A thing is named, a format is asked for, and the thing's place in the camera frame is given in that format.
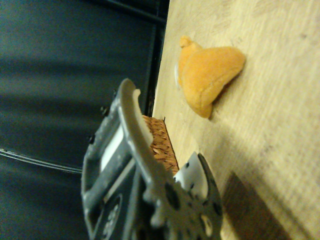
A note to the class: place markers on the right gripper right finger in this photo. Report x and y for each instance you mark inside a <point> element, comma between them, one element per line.
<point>212,186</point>

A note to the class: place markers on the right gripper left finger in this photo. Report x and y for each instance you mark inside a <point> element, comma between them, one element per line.
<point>125,105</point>

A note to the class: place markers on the tan plush toy mouse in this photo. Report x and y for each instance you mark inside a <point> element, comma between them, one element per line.
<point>210,75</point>

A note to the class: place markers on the brown wicker basket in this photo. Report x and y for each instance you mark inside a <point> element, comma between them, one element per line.
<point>162,147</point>

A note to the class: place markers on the black curtain stand pole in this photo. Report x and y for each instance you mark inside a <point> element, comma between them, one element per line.
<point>37,160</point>

